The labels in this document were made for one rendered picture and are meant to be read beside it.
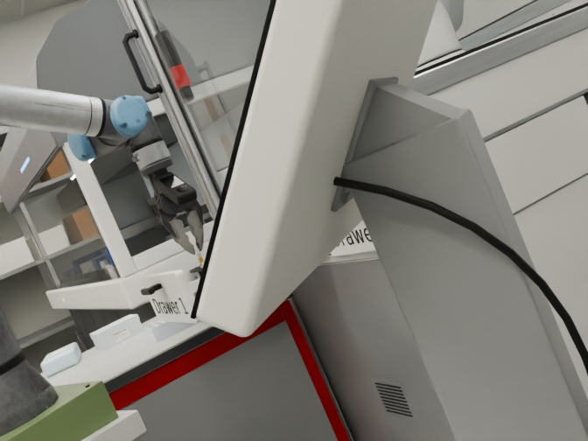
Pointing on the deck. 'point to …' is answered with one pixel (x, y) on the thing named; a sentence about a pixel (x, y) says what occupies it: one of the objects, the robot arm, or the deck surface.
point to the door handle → (137, 64)
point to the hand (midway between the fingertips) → (196, 247)
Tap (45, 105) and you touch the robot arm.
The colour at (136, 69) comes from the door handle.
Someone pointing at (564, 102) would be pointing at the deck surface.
